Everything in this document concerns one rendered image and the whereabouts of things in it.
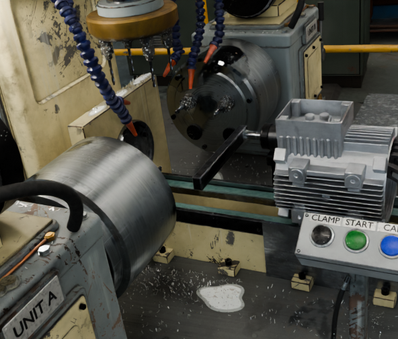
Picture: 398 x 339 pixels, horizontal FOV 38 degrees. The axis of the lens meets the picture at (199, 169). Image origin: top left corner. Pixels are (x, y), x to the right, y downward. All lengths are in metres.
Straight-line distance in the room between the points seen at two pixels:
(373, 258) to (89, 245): 0.40
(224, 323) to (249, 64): 0.62
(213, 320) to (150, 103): 0.53
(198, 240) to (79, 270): 0.50
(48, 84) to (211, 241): 0.48
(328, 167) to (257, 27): 0.64
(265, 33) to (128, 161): 0.69
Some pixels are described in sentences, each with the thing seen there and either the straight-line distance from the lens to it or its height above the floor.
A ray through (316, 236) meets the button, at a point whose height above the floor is 1.07.
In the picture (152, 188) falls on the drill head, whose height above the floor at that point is 1.10.
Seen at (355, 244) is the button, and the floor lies 1.07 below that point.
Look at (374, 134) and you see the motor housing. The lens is 1.09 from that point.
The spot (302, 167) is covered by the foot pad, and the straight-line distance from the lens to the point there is 1.05.
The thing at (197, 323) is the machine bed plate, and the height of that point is 0.80.
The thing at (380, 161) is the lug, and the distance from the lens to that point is 1.04.
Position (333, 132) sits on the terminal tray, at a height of 1.13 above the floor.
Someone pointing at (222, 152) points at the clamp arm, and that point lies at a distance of 1.23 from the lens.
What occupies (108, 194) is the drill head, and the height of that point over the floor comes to 1.13.
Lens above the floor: 1.57
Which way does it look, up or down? 28 degrees down
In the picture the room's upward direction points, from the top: 8 degrees counter-clockwise
